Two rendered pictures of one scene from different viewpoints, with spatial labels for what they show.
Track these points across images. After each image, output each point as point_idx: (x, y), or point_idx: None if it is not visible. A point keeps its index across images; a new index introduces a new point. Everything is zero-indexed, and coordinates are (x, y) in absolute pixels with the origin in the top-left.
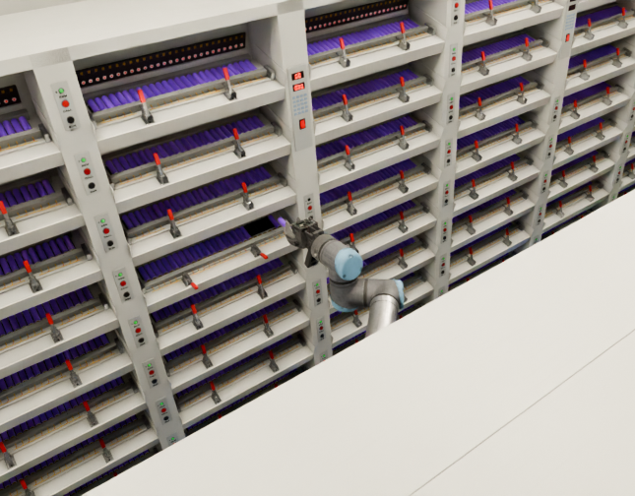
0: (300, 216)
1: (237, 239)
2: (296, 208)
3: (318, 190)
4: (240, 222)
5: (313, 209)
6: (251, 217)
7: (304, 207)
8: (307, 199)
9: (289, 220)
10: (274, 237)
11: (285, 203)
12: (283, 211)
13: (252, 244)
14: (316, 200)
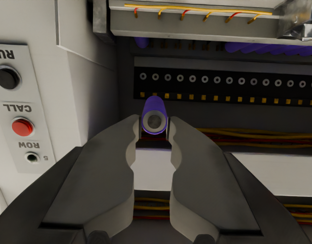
0: (67, 107)
1: (285, 46)
2: (83, 132)
3: None
4: (302, 166)
5: (2, 114)
6: (262, 167)
7: (50, 135)
8: (39, 161)
9: (95, 41)
10: (181, 12)
11: (133, 169)
12: (106, 57)
13: (288, 39)
14: None
